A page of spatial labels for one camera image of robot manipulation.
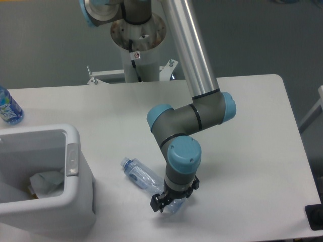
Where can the blue labelled water bottle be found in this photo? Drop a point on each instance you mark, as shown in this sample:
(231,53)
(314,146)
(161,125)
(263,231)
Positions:
(11,112)

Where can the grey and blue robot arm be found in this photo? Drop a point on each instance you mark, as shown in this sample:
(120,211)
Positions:
(173,128)

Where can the white pedestal foot bracket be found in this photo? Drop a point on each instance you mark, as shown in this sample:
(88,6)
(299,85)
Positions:
(166,73)

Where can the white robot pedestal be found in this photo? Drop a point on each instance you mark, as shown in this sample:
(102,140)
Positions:
(139,46)

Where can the black table corner clamp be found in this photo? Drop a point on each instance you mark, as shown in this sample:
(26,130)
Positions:
(314,216)

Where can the white frame at right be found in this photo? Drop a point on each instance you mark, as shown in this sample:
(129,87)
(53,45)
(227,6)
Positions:
(312,114)

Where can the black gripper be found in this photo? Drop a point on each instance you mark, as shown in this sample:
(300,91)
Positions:
(160,201)

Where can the white plastic wrapper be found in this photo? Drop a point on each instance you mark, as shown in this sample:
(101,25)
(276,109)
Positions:
(47,184)

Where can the clear plastic bottle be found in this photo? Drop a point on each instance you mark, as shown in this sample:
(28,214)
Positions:
(142,176)

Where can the white trash can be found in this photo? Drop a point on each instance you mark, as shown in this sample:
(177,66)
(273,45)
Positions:
(26,151)

